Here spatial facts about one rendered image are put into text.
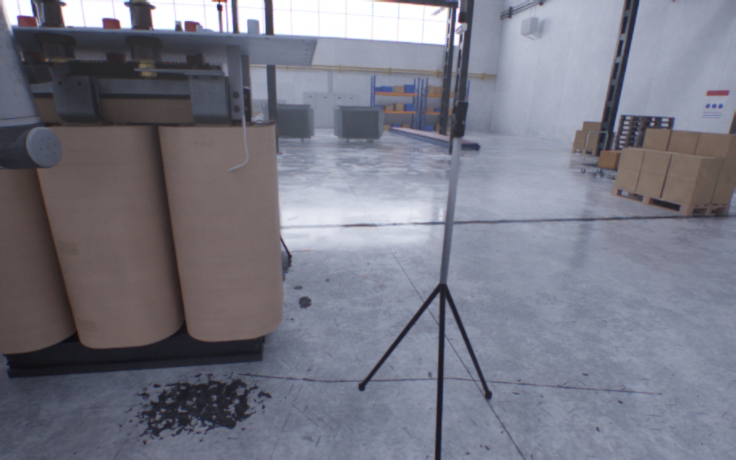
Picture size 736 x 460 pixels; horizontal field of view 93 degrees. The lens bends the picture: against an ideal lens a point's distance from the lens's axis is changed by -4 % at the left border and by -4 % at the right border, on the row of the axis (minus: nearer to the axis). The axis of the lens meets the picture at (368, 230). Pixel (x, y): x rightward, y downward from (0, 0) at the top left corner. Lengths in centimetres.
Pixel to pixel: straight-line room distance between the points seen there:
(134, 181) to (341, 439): 121
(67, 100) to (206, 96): 46
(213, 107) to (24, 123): 54
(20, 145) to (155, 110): 53
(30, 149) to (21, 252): 69
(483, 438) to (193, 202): 139
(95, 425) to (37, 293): 56
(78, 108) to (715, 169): 633
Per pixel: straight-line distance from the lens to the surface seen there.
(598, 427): 184
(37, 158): 123
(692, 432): 204
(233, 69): 151
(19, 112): 125
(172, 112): 159
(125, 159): 155
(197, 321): 170
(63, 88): 162
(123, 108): 165
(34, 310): 192
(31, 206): 182
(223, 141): 142
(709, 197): 642
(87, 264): 170
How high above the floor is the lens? 115
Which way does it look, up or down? 18 degrees down
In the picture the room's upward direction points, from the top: 2 degrees clockwise
